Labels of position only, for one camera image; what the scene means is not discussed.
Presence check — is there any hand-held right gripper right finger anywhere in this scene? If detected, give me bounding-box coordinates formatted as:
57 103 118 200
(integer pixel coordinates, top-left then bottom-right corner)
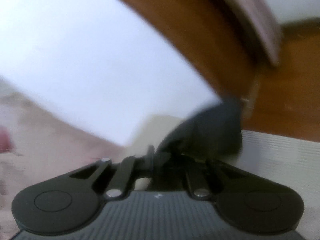
172 155 253 201

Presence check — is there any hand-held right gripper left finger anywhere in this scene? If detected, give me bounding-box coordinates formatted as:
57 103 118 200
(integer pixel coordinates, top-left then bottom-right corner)
67 145 156 201

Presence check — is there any dark garment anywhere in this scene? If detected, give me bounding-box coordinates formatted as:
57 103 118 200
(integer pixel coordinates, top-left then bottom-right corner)
150 97 245 172

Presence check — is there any cream cloth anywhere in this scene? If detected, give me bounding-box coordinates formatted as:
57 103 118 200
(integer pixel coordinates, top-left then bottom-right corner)
131 114 183 153

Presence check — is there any floral bed sheet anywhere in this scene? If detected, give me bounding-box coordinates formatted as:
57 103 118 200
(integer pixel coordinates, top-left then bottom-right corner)
0 79 133 233

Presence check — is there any white ribbed cloth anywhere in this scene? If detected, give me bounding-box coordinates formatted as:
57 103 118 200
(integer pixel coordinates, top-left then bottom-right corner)
236 129 320 207

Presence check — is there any red cloth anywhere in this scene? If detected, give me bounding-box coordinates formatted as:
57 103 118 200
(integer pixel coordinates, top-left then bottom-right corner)
0 126 14 153

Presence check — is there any brown wooden furniture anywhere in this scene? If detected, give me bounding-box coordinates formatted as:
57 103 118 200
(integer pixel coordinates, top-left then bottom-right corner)
96 0 320 142

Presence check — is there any pale pink cloth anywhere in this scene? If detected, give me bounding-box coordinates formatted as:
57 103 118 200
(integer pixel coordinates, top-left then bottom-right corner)
209 0 284 67

